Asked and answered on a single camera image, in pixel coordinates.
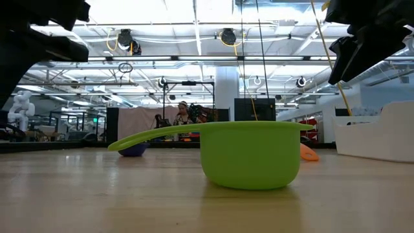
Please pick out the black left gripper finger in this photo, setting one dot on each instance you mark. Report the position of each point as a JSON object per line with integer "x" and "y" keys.
{"x": 61, "y": 14}
{"x": 64, "y": 51}

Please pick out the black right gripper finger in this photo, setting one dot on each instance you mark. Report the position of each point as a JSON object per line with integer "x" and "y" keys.
{"x": 344, "y": 55}
{"x": 375, "y": 45}

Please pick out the orange measuring cup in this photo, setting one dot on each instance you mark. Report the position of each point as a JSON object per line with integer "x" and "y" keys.
{"x": 307, "y": 154}

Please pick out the dark blue measuring cup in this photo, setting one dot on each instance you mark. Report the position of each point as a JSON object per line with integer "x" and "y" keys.
{"x": 132, "y": 151}

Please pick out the green measuring cup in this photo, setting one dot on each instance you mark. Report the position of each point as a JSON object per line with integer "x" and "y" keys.
{"x": 249, "y": 155}

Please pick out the white plastic basket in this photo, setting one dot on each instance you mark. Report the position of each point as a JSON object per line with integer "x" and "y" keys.
{"x": 372, "y": 139}

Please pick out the white trash bin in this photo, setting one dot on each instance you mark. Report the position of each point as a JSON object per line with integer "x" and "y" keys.
{"x": 365, "y": 111}

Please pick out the red storage rack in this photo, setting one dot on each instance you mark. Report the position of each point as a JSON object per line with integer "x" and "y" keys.
{"x": 310, "y": 123}

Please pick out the black standing panel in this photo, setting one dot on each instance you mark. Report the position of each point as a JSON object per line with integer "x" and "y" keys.
{"x": 112, "y": 124}

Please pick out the pink fabric divider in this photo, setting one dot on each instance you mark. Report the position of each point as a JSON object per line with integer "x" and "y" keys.
{"x": 136, "y": 123}

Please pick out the white column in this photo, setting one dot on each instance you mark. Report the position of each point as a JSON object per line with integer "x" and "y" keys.
{"x": 226, "y": 94}

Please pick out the person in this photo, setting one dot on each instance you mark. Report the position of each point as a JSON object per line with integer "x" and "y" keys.
{"x": 183, "y": 120}

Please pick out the black gantry frame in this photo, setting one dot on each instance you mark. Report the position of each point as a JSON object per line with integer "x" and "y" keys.
{"x": 188, "y": 83}

